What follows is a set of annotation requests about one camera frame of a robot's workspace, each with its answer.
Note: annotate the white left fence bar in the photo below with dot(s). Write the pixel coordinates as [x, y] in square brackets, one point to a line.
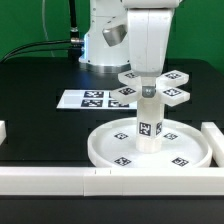
[2, 131]

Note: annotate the white marker sheet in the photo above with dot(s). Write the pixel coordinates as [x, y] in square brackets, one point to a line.
[91, 99]

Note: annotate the white round table top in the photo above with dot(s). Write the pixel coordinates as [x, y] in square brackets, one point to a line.
[113, 144]

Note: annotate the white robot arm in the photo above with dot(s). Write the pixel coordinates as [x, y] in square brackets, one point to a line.
[106, 45]

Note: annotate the white fence bar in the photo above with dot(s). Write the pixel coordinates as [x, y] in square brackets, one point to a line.
[2, 131]
[110, 181]
[215, 139]

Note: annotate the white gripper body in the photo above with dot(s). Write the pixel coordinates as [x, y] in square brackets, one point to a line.
[148, 33]

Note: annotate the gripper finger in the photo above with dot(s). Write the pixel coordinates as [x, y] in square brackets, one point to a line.
[148, 87]

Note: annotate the white right fence bar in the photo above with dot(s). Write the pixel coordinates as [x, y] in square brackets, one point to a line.
[215, 139]

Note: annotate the white front fence bar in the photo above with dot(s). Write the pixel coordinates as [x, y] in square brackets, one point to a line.
[110, 181]

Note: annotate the white cross-shaped table base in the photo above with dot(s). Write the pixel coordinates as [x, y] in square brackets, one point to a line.
[167, 88]

